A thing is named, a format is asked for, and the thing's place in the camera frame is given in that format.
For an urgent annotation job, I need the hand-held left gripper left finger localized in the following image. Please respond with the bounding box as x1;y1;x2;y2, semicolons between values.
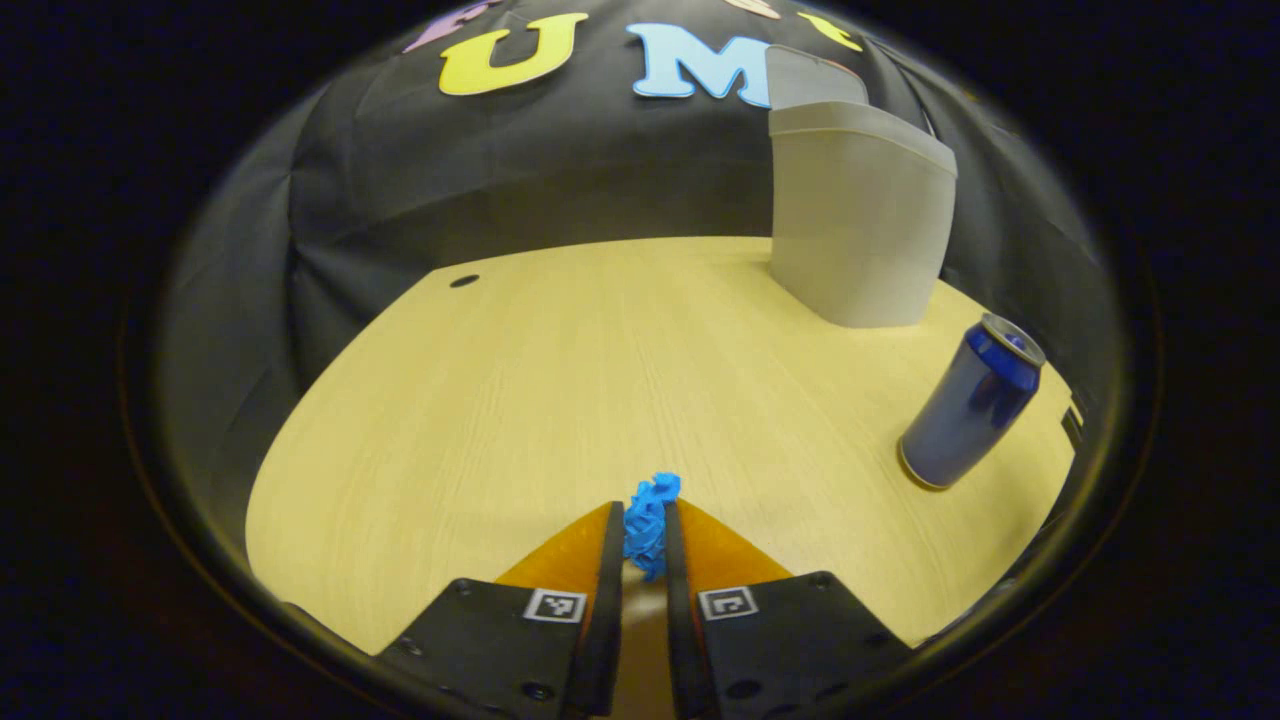
375;500;627;720

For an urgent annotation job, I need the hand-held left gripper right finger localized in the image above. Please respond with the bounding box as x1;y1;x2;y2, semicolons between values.
662;498;913;720

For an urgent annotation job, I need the blue paper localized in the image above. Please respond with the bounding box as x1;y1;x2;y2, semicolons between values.
622;472;683;583

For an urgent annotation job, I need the blue pop can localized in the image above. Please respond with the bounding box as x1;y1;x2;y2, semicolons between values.
897;312;1047;491

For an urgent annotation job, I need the white desktop garbage bin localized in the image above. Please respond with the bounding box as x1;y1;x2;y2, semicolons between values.
765;44;959;329

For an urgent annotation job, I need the wooden desktop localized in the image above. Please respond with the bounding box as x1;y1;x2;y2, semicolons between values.
245;236;1079;720

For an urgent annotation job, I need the black backdrop cloth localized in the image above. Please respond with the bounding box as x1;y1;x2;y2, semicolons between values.
150;0;1116;561

